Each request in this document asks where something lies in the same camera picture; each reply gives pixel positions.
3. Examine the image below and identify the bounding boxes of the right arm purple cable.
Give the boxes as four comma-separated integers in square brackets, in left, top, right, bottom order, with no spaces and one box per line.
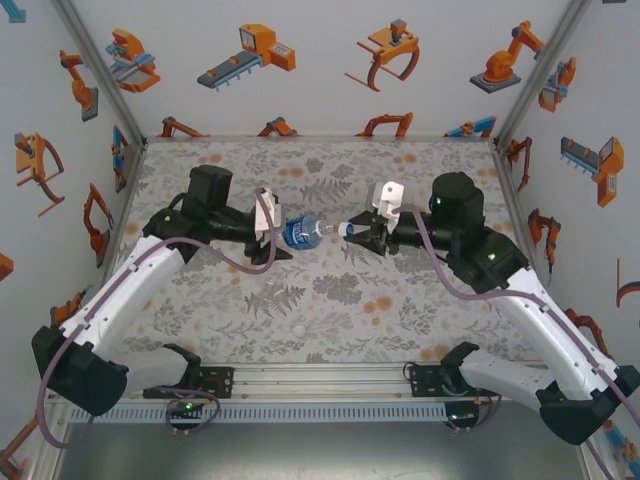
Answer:
[392,204,640,480]

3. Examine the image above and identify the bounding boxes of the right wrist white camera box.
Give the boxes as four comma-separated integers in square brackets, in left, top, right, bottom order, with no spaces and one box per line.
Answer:
[367,180,407,234]

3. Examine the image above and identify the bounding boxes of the floral table mat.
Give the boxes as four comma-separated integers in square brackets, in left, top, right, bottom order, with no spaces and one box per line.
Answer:
[82,138,559,365]

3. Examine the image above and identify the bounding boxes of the grey slotted cable duct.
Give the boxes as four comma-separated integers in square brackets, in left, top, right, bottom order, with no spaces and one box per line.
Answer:
[67,403,449,424]

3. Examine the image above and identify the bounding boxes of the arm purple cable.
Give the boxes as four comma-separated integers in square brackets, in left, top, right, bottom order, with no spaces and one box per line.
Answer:
[392,204,640,480]
[38,187,279,449]

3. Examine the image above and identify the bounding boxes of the aluminium rear rail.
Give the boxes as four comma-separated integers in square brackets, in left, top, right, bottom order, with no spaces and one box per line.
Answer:
[142,133,501,144]

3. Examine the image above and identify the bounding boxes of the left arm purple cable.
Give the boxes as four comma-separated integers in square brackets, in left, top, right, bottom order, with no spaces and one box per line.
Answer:
[38,187,279,449]

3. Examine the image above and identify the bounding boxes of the aluminium side rail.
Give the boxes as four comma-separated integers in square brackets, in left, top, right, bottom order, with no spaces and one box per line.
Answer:
[97,139,149,271]
[492,139,551,301]

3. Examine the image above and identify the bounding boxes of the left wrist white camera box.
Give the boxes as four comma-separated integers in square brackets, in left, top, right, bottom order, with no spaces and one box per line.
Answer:
[253,187,282,241]

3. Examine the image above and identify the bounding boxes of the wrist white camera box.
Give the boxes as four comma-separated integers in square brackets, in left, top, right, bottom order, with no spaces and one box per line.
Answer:
[253,187,282,241]
[367,180,407,234]

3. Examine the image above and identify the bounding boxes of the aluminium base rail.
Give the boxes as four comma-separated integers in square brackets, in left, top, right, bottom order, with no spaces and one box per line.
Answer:
[47,362,594,404]

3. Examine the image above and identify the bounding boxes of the aluminium frame post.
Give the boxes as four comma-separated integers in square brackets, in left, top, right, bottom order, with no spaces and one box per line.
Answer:
[49,0,149,146]
[492,0,594,149]
[27,402,71,480]
[579,439,621,480]

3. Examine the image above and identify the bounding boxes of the blue label plastic bottle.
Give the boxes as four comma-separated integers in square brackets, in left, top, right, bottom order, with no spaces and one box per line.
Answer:
[280,214,341,251]

